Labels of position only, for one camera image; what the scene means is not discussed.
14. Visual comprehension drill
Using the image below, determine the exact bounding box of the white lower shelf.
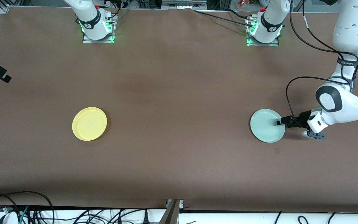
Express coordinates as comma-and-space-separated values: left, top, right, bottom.
0, 208, 358, 224

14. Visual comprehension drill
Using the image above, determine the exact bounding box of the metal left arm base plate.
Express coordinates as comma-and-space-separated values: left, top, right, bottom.
246, 17, 280, 47

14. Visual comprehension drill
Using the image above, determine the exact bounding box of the aluminium profile bracket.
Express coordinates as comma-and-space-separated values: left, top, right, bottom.
159, 199, 184, 224

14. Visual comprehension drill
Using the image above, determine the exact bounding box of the short black base cable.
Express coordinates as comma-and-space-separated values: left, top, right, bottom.
227, 9, 250, 19

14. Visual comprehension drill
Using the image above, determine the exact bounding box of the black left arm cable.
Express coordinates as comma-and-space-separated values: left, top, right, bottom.
286, 0, 358, 125

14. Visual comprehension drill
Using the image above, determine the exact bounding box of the brown table cover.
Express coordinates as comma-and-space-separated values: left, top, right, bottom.
0, 6, 358, 213

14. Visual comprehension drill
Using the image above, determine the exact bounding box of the green cable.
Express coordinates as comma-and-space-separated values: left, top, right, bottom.
19, 205, 30, 224

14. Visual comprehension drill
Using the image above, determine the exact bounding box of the black looped floor cable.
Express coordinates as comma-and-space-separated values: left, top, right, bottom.
0, 191, 55, 224
0, 194, 20, 224

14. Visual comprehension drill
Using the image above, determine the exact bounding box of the long black base cable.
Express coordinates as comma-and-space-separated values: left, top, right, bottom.
192, 9, 254, 27

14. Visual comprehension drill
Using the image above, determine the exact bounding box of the pale green plate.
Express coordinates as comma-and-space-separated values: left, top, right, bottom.
250, 109, 286, 143

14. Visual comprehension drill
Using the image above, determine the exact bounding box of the yellow plate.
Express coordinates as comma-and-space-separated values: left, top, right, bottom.
72, 107, 108, 141

